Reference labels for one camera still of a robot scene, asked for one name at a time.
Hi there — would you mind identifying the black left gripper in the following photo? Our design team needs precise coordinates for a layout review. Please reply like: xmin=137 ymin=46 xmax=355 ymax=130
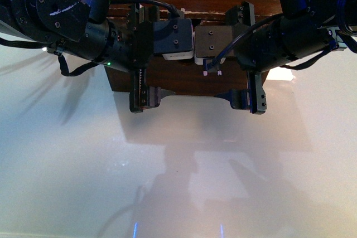
xmin=111 ymin=3 xmax=175 ymax=113

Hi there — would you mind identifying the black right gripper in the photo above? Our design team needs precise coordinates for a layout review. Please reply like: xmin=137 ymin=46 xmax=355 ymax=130
xmin=214 ymin=2 xmax=267 ymax=114

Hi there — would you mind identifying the bottom wooden drawer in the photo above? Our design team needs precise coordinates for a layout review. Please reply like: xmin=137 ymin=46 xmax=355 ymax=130
xmin=105 ymin=59 xmax=268 ymax=96

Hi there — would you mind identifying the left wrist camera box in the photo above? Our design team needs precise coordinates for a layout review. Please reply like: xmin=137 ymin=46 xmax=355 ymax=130
xmin=153 ymin=18 xmax=194 ymax=61

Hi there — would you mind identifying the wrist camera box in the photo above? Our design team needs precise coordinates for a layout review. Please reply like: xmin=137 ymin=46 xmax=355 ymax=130
xmin=194 ymin=26 xmax=234 ymax=65
xmin=153 ymin=18 xmax=194 ymax=61

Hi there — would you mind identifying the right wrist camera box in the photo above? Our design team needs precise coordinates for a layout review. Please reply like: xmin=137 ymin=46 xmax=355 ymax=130
xmin=194 ymin=26 xmax=234 ymax=65

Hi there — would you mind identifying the black right camera cable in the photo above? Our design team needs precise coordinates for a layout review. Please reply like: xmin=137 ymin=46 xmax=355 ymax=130
xmin=201 ymin=14 xmax=282 ymax=76

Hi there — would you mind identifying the black camera cable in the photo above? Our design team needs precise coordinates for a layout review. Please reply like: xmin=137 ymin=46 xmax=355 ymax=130
xmin=201 ymin=14 xmax=282 ymax=76
xmin=109 ymin=0 xmax=182 ymax=20

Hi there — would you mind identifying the black left camera cable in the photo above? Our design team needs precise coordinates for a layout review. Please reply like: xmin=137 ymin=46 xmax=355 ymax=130
xmin=109 ymin=0 xmax=182 ymax=20

